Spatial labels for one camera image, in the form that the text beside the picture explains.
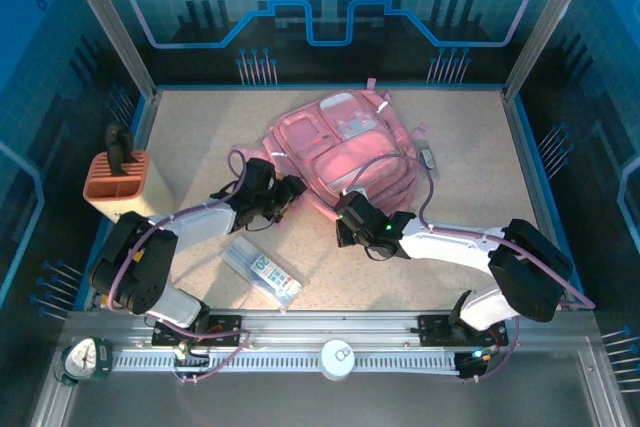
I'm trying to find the clear plastic pencil box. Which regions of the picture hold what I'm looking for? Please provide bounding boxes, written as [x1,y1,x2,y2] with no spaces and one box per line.
[221,235,307,311]

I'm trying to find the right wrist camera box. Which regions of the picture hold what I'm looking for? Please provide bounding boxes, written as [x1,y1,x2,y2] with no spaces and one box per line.
[333,189,387,228]

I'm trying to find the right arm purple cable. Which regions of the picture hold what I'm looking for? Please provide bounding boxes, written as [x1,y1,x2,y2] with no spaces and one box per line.
[342,154,597,383]

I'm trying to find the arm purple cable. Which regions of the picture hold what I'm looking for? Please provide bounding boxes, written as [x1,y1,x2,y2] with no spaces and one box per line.
[107,149,252,384]
[342,154,597,383]

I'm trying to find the aluminium frame post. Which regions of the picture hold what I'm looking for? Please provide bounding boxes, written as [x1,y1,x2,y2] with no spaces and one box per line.
[502,0,601,101]
[54,0,159,98]

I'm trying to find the small circuit board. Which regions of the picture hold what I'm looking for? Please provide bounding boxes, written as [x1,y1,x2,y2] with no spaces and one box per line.
[172,344,211,373]
[455,346,501,379]

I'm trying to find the small grey clip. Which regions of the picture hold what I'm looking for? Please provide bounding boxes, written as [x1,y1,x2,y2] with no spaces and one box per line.
[417,139,440,179]

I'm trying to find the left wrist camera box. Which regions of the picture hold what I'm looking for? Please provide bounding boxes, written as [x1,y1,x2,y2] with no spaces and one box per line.
[243,157,278,194]

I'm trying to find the orange and beige knife block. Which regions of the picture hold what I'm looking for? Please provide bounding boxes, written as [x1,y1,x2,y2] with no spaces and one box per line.
[82,149,176,222]

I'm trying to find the aluminium front beam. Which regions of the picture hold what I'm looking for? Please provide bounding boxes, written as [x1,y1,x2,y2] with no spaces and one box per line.
[64,309,599,354]

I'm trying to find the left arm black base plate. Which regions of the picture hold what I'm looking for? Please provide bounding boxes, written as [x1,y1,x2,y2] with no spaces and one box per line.
[151,315,244,347]

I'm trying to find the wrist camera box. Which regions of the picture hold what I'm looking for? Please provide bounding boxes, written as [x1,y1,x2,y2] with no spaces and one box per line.
[243,157,278,194]
[333,189,387,228]

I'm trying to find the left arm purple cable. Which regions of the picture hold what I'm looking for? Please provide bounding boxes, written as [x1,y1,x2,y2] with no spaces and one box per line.
[107,149,252,384]

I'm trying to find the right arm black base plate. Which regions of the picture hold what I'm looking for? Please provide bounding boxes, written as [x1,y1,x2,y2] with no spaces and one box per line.
[417,314,509,347]

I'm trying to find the pink school backpack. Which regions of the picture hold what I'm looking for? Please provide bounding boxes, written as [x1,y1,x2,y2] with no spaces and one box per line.
[230,77,436,218]

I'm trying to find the white slotted cable duct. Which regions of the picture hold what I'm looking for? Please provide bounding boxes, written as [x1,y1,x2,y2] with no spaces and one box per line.
[112,349,461,374]

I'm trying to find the black knife handle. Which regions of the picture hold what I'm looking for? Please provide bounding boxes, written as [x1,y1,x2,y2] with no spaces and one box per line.
[108,140,140,177]
[103,122,134,168]

